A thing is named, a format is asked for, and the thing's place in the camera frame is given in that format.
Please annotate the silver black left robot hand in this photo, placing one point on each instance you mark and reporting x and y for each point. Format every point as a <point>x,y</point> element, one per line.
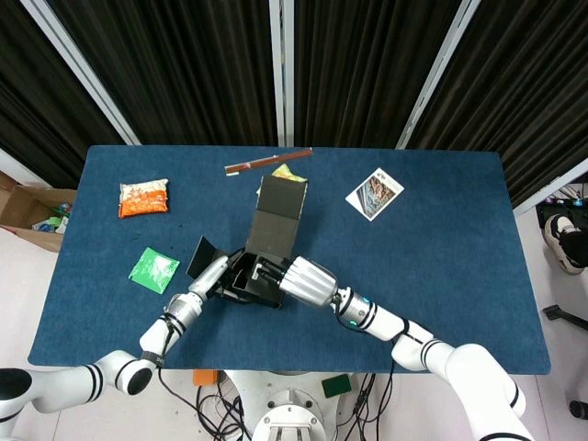
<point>209,274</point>

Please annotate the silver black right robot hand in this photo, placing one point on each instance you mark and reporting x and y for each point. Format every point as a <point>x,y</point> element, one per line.
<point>305,281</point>

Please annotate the black cardboard box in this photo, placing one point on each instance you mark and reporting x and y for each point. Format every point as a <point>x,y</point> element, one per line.
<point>275,225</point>

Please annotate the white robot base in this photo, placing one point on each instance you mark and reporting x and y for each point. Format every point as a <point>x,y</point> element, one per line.
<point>289,413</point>

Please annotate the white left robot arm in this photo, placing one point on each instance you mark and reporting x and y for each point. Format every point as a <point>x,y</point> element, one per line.
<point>156,335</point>

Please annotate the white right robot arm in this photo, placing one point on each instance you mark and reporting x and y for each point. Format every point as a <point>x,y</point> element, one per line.
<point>386,321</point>

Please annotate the green foil packet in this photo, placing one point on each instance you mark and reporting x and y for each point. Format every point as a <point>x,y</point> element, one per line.
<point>154,270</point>

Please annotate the orange white snack packet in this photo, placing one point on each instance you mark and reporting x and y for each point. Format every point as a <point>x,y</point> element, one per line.
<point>143,200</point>

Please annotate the orange block on base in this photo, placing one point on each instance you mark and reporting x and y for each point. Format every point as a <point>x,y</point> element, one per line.
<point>204,376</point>

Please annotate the green block on base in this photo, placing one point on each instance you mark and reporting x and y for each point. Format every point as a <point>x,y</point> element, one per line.
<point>336,386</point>

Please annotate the yellow green snack bag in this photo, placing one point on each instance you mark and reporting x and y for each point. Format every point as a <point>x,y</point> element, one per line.
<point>287,172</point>

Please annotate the white bordered photo card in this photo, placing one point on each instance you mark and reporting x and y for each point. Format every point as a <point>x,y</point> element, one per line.
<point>374,194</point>

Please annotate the long brown chopstick sleeve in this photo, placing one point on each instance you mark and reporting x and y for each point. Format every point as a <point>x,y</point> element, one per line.
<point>268,161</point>

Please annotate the blue felt table mat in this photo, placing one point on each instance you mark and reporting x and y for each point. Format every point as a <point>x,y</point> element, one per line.
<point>436,257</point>

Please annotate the brown cardboard carton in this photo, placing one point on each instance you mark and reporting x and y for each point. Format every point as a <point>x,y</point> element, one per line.
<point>23,206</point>

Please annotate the black pleated curtain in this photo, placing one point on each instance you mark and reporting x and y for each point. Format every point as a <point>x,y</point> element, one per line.
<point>367,69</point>
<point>27,92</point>
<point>184,69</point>
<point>528,92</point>

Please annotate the black floor stand foot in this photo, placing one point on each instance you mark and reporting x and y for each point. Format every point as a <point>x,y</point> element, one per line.
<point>567,318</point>

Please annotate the black white sneaker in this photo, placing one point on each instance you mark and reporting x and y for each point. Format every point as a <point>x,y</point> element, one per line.
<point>567,243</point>

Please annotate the small black floor object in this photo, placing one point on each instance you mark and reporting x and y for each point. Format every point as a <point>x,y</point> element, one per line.
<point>580,407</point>

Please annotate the white metal frame post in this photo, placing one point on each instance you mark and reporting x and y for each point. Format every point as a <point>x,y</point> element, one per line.
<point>551,186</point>
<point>78,64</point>
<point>436,69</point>
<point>18,166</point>
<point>281,69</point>

